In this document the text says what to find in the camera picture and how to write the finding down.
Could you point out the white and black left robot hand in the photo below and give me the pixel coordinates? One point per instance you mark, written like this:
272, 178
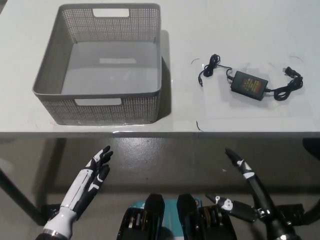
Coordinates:
80, 185

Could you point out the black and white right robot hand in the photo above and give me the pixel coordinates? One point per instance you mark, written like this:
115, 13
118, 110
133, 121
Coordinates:
260, 192

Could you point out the black rounded floor object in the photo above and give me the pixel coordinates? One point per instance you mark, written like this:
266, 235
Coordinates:
312, 148

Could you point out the black and teal robot body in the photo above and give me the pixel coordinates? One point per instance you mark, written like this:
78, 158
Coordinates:
175, 222

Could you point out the grey perforated plastic basket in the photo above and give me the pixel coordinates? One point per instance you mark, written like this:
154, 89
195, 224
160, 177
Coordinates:
105, 80

